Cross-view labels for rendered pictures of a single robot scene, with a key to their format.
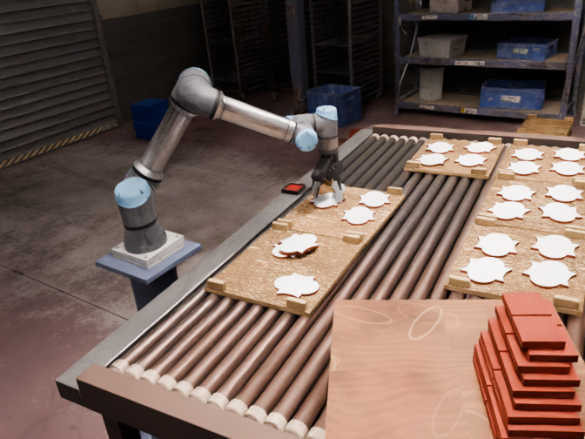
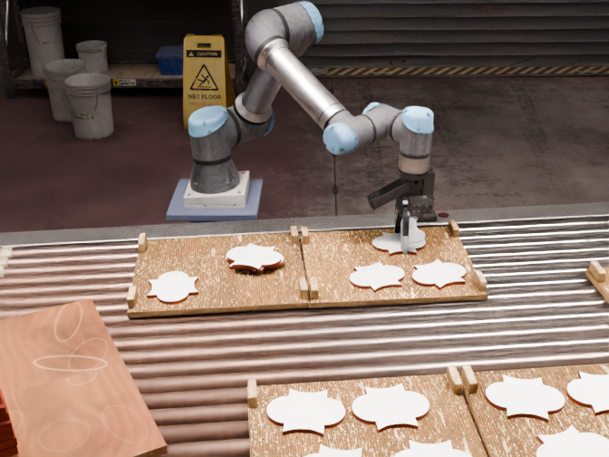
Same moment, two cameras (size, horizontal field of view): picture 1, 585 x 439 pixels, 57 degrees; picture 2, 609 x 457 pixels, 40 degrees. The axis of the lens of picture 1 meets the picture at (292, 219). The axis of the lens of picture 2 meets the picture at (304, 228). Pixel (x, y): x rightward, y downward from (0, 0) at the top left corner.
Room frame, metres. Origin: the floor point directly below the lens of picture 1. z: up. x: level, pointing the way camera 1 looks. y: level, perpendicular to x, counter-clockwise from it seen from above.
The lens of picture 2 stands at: (0.63, -1.55, 1.94)
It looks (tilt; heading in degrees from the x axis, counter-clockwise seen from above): 27 degrees down; 55
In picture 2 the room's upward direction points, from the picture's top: 1 degrees counter-clockwise
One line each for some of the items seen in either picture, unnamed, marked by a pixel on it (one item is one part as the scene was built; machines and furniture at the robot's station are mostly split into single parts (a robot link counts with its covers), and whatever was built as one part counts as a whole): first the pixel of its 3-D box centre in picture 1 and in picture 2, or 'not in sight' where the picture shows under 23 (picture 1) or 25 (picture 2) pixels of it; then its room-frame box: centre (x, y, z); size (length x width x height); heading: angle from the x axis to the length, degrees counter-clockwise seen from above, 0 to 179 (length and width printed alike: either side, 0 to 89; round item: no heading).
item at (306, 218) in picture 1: (342, 211); (388, 264); (1.82, -0.19, 0.93); 0.41 x 0.35 x 0.02; 149
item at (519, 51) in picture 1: (527, 48); not in sight; (5.66, -2.54, 0.72); 0.50 x 0.38 x 0.16; 47
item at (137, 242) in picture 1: (143, 231); (213, 169); (1.73, 0.53, 0.96); 0.15 x 0.15 x 0.10
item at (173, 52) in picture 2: not in sight; (184, 61); (3.44, 4.08, 0.22); 0.40 x 0.31 x 0.16; 144
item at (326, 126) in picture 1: (326, 122); (415, 131); (1.92, -0.15, 1.24); 0.09 x 0.08 x 0.11; 95
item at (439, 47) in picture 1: (441, 45); not in sight; (6.16, -1.81, 0.74); 0.44 x 0.36 x 0.20; 40
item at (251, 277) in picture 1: (288, 266); (218, 271); (1.46, 0.03, 0.93); 0.41 x 0.35 x 0.02; 150
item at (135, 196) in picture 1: (135, 200); (211, 131); (1.74, 0.54, 1.08); 0.13 x 0.12 x 0.14; 5
